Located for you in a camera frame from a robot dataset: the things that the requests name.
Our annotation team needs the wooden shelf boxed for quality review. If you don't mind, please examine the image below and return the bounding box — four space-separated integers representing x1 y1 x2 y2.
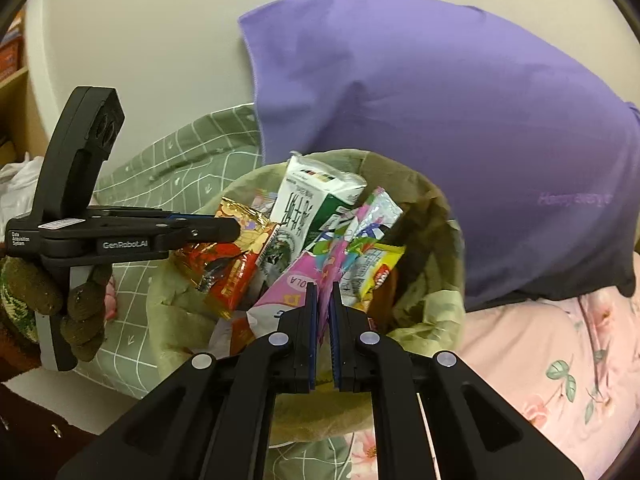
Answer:
0 5 31 161

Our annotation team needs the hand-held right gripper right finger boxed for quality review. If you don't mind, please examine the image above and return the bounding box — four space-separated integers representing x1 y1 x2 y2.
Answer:
330 282 586 480

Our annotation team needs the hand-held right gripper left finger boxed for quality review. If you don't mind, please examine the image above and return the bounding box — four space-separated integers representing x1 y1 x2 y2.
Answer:
55 281 321 480

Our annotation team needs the person's left hand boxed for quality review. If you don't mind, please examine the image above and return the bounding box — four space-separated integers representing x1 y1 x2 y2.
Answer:
0 255 116 363

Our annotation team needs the green checked tablecloth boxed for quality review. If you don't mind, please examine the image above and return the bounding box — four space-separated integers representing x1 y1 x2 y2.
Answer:
75 102 356 480

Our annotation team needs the multicoloured snack wrapper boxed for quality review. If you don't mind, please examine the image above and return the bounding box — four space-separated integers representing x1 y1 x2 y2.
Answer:
305 187 403 261

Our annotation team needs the pink floral blanket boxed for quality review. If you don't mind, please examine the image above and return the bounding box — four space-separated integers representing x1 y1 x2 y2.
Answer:
345 287 640 480

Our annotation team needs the yellow white snack wrapper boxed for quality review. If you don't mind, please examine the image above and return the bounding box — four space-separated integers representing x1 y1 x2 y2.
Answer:
342 242 407 311

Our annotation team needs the orange snack bag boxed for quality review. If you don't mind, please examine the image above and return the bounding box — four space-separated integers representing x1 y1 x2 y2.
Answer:
367 265 401 333

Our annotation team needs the red orange snack wrapper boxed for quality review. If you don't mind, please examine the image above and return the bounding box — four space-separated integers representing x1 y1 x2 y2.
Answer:
172 197 281 321

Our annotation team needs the row of red boxes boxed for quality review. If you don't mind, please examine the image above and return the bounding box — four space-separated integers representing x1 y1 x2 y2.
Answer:
0 10 26 81

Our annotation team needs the green white carton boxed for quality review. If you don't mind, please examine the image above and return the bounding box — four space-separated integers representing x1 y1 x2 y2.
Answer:
260 154 366 281

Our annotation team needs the purple pillow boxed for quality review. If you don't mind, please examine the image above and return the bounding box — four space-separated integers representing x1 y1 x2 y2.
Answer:
237 0 640 311

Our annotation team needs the white plastic bag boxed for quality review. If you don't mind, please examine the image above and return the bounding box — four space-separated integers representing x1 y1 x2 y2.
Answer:
0 157 46 221

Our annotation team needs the dark wooden furniture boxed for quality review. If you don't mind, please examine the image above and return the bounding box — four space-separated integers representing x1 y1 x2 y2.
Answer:
0 380 96 461

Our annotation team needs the pink snack wrapper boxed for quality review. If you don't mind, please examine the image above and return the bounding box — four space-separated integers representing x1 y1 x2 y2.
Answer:
247 237 351 348

